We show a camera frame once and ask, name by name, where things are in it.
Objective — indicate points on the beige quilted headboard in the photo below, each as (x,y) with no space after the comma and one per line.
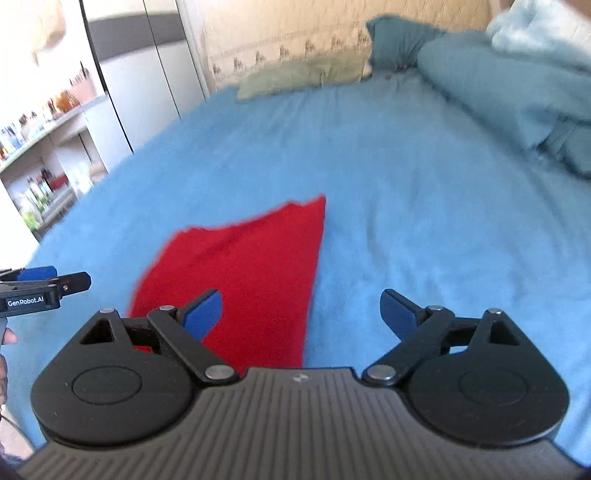
(286,41)

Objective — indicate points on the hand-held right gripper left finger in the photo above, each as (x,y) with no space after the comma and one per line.
(203,314)

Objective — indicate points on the red knit sweater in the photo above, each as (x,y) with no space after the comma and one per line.
(249,272)

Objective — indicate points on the teal pillow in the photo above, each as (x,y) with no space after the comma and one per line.
(397,44)

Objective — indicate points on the blue duvet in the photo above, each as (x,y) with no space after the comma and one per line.
(503,92)

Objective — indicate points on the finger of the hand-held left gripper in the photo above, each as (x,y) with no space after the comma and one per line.
(74,282)
(38,273)

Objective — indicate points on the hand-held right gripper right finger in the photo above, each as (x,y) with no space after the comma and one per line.
(398,314)

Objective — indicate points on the green pillow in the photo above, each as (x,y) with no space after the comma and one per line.
(300,76)

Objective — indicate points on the shelf with bottles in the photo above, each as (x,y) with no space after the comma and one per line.
(41,120)

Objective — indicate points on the person's left hand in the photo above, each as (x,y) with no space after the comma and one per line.
(8,337)

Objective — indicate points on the white shelf unit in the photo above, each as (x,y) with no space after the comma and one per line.
(46,170)

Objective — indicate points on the light blue blanket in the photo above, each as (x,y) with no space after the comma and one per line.
(540,32)

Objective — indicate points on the bed with blue sheet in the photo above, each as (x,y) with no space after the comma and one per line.
(415,207)

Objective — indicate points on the white and grey wardrobe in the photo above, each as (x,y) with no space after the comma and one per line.
(143,69)

